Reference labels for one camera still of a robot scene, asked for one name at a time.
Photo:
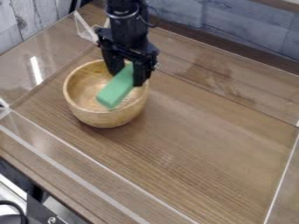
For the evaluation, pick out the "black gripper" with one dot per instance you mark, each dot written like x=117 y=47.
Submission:
x=125 y=42

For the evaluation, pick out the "green rectangular block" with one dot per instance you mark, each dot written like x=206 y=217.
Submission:
x=118 y=88

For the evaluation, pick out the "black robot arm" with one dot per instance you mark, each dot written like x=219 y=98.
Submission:
x=123 y=6

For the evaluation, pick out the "wooden bowl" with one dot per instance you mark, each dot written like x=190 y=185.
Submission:
x=83 y=83

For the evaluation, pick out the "clear acrylic enclosure walls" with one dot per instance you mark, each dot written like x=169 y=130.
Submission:
x=209 y=157

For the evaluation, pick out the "black bracket with cable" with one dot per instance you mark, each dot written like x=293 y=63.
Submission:
x=34 y=214

